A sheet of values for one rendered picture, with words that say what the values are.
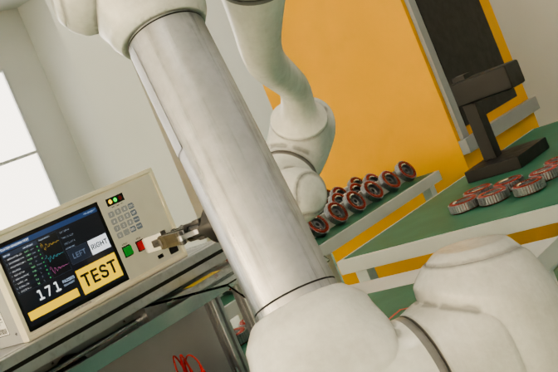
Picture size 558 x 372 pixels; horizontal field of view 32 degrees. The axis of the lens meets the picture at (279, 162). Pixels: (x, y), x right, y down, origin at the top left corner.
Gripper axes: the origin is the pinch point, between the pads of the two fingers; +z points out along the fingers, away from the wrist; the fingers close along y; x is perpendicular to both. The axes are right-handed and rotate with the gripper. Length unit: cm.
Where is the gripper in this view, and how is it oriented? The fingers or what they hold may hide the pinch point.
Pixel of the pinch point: (158, 242)
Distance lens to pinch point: 189.5
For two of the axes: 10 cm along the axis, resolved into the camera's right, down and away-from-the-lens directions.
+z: -7.2, 2.6, 6.4
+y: 5.8, -2.8, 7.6
